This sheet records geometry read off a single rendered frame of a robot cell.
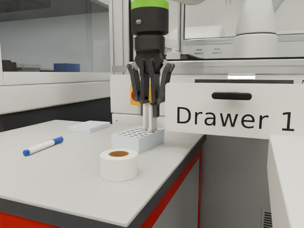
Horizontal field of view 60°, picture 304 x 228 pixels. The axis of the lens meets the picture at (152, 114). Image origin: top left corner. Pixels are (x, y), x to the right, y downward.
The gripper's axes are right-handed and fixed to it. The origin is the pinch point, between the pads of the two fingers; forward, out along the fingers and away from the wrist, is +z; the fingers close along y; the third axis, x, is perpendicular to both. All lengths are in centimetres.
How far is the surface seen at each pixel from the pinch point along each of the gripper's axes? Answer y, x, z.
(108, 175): -6.0, 23.3, 6.7
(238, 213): -17.0, -28.7, 35.5
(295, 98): -32.7, 0.4, -6.4
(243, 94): -24.4, 5.6, -7.1
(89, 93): 69, -48, 0
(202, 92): -15.5, 3.6, -7.2
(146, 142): -1.4, 3.7, 5.7
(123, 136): 3.0, 7.2, 4.1
